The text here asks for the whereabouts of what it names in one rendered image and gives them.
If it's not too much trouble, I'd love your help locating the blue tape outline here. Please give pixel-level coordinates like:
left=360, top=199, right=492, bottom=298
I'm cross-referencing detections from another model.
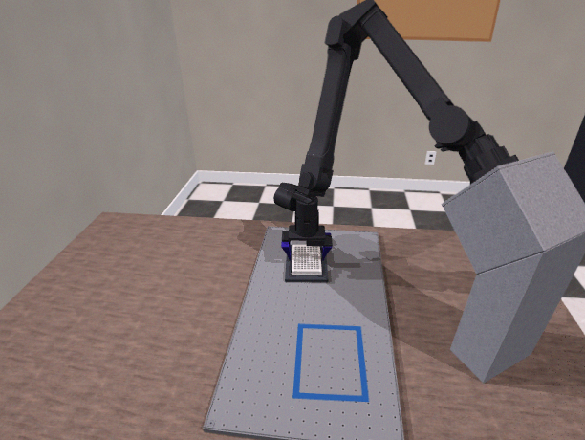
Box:
left=292, top=324, right=369, bottom=402

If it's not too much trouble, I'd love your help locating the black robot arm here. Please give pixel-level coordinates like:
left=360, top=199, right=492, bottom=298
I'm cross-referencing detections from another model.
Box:
left=273, top=0, right=519, bottom=231

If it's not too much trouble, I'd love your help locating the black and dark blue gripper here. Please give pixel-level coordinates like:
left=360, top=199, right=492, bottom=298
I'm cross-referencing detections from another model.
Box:
left=281, top=216, right=333, bottom=261

